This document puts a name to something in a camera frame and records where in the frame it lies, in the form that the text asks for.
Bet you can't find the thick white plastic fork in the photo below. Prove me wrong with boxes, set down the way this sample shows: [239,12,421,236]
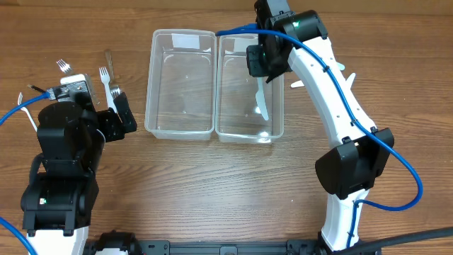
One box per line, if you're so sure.
[99,67,117,113]

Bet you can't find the right clear plastic container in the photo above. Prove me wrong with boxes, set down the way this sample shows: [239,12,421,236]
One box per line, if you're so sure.
[214,34,285,144]

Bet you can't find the cream plastic knife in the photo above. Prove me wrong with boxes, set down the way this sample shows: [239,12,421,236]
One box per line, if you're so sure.
[290,80,305,89]

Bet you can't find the white plastic knife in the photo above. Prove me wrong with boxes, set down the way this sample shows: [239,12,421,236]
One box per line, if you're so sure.
[346,73,356,89]

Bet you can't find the blue cable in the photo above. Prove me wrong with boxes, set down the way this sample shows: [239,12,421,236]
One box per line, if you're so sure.
[0,91,52,255]
[215,23,424,249]

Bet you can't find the thin white plastic fork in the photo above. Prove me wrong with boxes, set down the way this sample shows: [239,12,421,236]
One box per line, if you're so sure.
[17,92,38,132]

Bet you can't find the light blue knife top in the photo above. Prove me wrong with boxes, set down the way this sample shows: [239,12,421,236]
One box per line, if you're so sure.
[337,62,345,71]

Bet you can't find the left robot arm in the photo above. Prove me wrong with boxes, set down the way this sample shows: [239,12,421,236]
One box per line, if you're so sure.
[21,93,137,254]

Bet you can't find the left blue cable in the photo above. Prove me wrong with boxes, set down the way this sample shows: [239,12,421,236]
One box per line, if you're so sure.
[0,91,52,255]

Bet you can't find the pale blue knife bottom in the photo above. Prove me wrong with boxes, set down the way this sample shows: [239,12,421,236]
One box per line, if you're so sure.
[256,77,269,121]

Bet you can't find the long silver metal fork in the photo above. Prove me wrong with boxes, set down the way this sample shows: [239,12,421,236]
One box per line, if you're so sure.
[57,59,100,105]

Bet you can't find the right blue cable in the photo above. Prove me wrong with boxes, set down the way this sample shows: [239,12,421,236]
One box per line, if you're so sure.
[215,23,424,249]

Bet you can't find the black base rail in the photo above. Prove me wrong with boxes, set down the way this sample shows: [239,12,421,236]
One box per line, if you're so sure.
[82,230,332,255]

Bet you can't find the short silver metal fork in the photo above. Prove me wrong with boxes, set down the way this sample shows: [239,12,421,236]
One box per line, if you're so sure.
[104,49,122,98]

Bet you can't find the left clear plastic container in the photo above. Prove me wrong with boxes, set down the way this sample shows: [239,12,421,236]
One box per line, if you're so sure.
[144,29,217,140]

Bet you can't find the black-handled metal fork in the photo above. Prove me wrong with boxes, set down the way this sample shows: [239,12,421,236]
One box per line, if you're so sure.
[27,84,47,94]

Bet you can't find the clear plastic container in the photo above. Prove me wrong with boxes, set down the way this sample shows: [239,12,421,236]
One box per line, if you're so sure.
[144,29,217,140]
[214,34,285,144]

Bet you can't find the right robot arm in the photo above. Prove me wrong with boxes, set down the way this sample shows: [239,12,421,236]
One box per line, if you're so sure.
[246,0,394,254]

